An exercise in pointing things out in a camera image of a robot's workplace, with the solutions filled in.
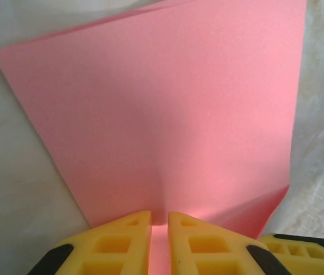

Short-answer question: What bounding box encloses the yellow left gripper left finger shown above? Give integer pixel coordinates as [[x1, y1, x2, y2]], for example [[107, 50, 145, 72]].
[[31, 210, 153, 275]]

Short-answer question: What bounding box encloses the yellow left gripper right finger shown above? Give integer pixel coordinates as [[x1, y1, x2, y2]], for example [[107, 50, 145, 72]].
[[169, 211, 279, 275]]

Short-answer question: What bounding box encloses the pink cloth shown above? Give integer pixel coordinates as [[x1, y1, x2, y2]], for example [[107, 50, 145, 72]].
[[0, 0, 308, 275]]

